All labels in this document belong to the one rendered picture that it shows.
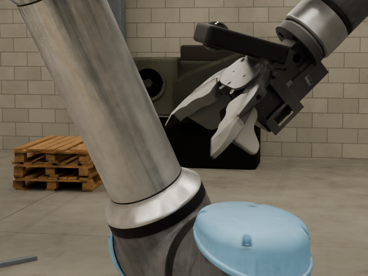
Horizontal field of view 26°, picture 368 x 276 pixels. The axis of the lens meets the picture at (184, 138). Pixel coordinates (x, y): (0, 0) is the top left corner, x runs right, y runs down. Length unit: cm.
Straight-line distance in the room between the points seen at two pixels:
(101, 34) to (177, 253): 24
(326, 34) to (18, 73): 1068
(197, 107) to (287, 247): 33
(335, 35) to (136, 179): 33
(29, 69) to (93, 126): 1073
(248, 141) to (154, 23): 1007
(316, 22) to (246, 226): 33
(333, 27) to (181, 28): 993
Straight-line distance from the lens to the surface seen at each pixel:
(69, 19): 79
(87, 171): 821
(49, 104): 1147
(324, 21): 101
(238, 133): 95
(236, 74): 101
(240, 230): 77
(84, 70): 80
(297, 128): 1080
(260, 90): 96
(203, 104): 104
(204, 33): 97
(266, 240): 76
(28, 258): 570
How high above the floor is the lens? 150
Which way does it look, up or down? 7 degrees down
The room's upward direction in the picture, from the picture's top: straight up
